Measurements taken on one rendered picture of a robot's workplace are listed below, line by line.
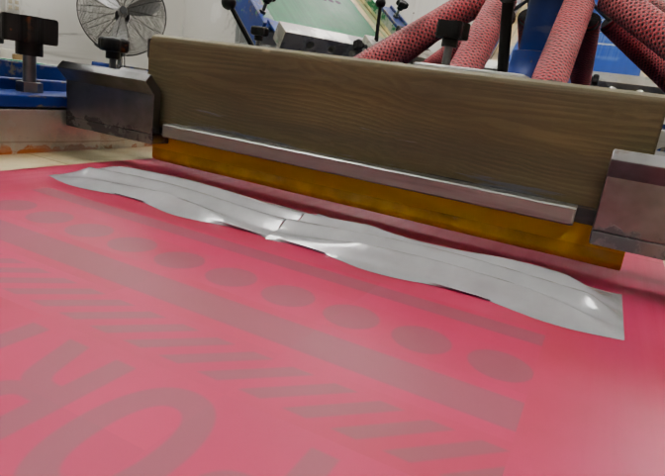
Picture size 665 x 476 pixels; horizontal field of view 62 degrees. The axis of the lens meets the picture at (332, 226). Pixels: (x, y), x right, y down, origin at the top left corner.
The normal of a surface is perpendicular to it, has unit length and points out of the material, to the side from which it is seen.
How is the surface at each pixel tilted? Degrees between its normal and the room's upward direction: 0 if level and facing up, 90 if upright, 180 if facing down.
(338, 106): 90
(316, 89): 90
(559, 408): 0
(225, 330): 0
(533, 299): 37
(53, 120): 90
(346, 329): 0
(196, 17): 90
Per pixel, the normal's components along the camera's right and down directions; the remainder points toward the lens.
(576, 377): 0.14, -0.96
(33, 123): 0.88, 0.23
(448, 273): -0.18, -0.65
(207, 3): -0.44, 0.17
